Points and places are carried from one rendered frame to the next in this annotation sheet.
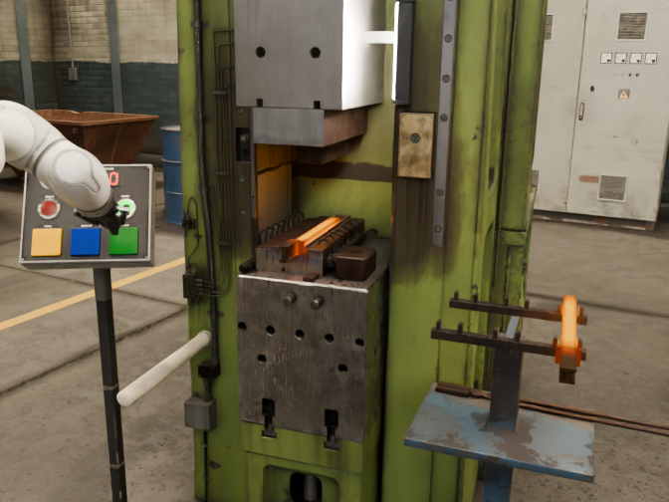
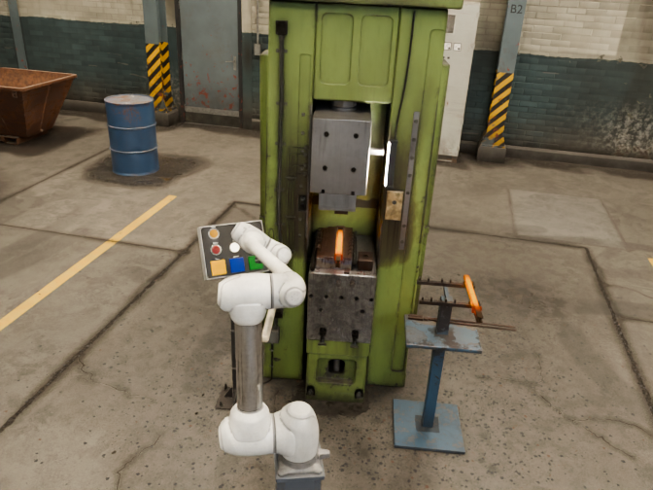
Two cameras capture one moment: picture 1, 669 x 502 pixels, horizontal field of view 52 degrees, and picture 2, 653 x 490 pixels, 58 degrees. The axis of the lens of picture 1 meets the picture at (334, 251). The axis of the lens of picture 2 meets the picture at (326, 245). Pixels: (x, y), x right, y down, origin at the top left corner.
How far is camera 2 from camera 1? 1.72 m
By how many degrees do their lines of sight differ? 18
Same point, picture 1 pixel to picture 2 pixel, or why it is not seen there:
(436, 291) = (399, 269)
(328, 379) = (354, 317)
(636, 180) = (446, 129)
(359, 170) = not seen: hidden behind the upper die
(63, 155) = (280, 251)
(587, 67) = not seen: hidden behind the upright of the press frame
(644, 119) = (452, 87)
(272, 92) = (329, 186)
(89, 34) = not seen: outside the picture
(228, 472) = (285, 362)
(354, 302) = (370, 282)
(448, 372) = (403, 304)
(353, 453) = (364, 348)
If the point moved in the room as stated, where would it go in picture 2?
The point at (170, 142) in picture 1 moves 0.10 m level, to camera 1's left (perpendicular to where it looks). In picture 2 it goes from (117, 113) to (107, 113)
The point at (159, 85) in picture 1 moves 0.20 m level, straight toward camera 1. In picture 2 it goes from (61, 38) to (63, 40)
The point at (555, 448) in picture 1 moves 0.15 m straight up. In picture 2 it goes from (464, 340) to (469, 317)
